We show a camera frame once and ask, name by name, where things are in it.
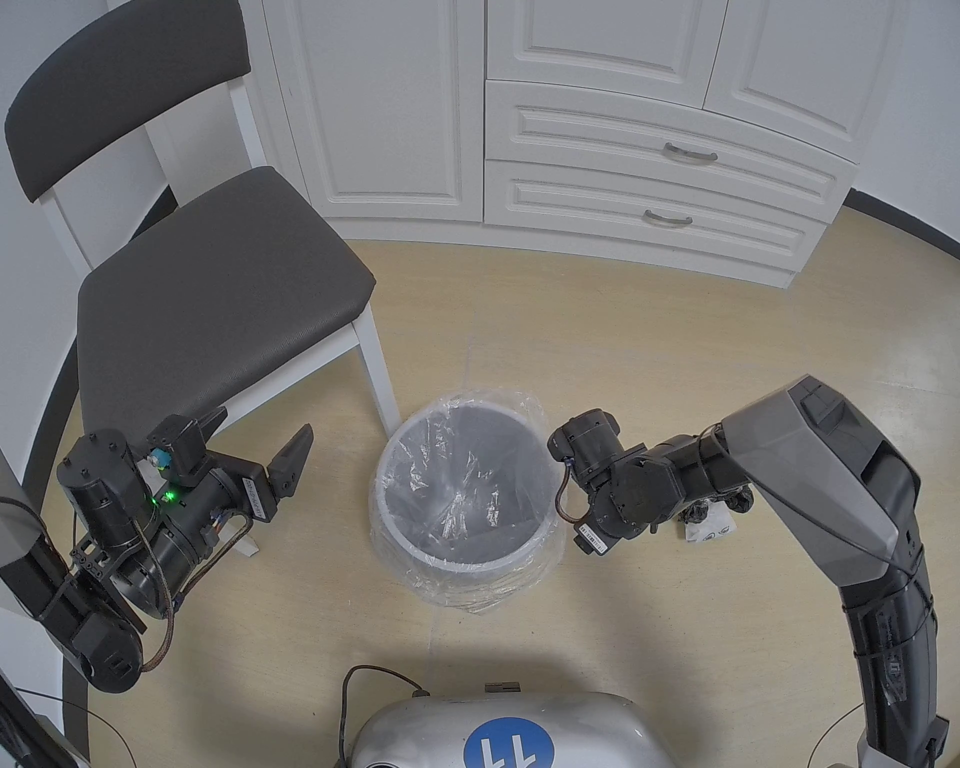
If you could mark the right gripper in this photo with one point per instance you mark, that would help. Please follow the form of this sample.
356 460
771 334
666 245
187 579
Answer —
600 517

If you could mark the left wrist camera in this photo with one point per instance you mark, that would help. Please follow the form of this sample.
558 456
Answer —
180 446

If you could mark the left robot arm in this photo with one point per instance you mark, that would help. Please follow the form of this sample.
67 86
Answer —
105 487

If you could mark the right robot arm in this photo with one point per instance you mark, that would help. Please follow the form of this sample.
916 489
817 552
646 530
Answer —
810 465

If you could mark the clear plastic bag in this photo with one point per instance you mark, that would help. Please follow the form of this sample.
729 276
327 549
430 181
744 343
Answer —
487 604

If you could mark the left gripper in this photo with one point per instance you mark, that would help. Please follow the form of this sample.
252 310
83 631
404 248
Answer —
195 517

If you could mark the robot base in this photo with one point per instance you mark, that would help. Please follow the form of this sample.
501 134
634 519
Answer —
450 727

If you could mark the white trash bin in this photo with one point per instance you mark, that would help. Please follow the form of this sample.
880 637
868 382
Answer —
450 566

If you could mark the crumpled white paper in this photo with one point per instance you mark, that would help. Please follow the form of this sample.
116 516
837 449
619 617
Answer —
712 532

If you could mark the crumpled black plastic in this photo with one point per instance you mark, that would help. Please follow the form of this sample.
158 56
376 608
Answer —
697 514

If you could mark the white wardrobe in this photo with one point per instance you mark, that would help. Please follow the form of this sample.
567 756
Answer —
600 45

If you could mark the grey padded white chair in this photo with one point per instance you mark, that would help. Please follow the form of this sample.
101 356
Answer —
210 300

